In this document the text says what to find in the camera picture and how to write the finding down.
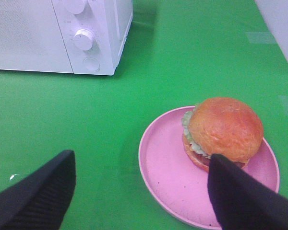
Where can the pink round plate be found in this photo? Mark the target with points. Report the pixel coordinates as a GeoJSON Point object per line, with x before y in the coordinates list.
{"type": "Point", "coordinates": [171, 177]}

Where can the white upper microwave knob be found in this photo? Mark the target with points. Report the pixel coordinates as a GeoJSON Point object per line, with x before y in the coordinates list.
{"type": "Point", "coordinates": [75, 6]}

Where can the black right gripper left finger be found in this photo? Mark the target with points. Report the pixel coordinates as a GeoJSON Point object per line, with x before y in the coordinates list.
{"type": "Point", "coordinates": [40, 201]}

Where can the white microwave knob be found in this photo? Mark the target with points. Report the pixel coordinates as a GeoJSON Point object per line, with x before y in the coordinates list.
{"type": "Point", "coordinates": [84, 39]}
{"type": "Point", "coordinates": [75, 6]}

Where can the white microwave oven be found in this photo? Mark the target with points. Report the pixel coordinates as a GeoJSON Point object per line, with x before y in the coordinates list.
{"type": "Point", "coordinates": [108, 20]}

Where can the white lower microwave knob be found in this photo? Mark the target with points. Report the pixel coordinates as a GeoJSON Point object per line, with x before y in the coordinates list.
{"type": "Point", "coordinates": [84, 39]}

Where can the burger with lettuce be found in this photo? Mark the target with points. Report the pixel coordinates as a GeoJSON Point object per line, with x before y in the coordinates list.
{"type": "Point", "coordinates": [221, 125]}

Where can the white microwave door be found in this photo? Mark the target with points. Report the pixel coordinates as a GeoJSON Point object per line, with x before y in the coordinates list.
{"type": "Point", "coordinates": [30, 37]}

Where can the round white door button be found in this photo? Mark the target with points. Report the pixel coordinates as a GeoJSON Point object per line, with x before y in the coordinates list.
{"type": "Point", "coordinates": [91, 64]}

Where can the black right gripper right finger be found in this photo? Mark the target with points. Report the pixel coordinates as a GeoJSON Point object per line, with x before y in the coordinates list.
{"type": "Point", "coordinates": [241, 202]}

